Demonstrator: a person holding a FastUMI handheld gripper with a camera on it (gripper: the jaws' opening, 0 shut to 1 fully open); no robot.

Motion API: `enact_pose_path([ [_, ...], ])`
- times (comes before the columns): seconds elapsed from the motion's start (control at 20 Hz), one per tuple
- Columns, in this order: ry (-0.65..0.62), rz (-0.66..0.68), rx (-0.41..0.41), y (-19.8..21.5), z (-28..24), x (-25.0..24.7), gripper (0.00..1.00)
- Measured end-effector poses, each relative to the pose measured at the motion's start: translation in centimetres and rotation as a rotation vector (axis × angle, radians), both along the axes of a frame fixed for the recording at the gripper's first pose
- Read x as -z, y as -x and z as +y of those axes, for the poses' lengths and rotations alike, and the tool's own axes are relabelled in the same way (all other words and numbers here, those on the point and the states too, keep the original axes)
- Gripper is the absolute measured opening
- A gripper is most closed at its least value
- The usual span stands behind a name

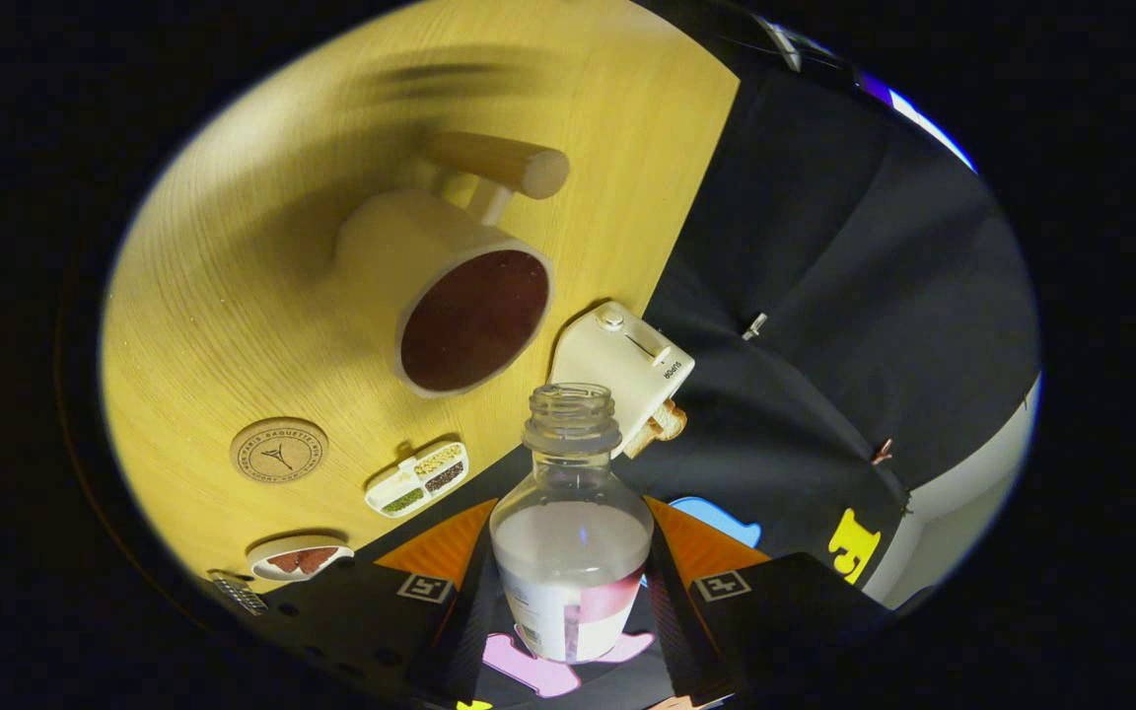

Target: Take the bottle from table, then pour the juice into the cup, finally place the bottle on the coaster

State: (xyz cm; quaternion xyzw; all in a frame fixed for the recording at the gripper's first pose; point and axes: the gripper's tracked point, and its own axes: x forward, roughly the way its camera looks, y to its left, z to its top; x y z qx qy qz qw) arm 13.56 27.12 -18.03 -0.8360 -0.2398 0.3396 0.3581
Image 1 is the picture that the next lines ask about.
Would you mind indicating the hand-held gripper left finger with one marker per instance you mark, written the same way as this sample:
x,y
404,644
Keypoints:
x,y
469,621

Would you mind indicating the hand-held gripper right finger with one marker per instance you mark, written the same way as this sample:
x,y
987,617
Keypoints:
x,y
676,621

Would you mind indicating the clear juice bottle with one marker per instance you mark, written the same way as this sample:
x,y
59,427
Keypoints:
x,y
571,562

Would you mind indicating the round cork coaster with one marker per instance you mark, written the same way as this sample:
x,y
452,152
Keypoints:
x,y
278,451

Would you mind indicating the white divided bean dish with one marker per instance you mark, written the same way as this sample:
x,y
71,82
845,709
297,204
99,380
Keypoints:
x,y
390,483

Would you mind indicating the red meat slice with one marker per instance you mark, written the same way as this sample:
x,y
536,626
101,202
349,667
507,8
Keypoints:
x,y
319,559
287,562

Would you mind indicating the toast slices in toaster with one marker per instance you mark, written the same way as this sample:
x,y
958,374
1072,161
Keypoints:
x,y
662,426

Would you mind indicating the white round plate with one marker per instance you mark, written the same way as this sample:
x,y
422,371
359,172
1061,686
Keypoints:
x,y
272,544

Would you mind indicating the red cloth clip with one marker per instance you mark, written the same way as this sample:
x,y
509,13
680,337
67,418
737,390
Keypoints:
x,y
882,453

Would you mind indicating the white toaster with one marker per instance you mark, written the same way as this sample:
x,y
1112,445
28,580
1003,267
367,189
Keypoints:
x,y
607,355

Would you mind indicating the silver cloth clip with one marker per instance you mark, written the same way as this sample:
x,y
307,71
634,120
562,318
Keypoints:
x,y
754,326

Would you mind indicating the wooden table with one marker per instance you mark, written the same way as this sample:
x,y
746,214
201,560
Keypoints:
x,y
233,325

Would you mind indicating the black backdrop cloth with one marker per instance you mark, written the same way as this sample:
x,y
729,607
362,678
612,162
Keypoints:
x,y
874,296

